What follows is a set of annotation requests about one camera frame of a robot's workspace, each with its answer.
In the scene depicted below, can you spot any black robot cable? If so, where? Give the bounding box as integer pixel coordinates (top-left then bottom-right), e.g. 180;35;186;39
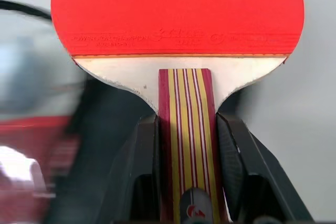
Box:
0;0;53;23

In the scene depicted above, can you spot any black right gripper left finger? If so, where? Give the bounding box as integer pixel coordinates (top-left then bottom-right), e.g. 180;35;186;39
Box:
101;114;161;224

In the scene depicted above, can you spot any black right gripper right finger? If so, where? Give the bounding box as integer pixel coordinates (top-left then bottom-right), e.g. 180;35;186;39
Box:
215;111;317;224

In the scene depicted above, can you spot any red table tennis paddle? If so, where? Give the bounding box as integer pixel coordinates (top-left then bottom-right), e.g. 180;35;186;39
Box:
50;0;306;224

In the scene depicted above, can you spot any red and black paddle case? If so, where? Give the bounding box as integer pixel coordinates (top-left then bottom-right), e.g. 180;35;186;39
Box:
0;77;158;224

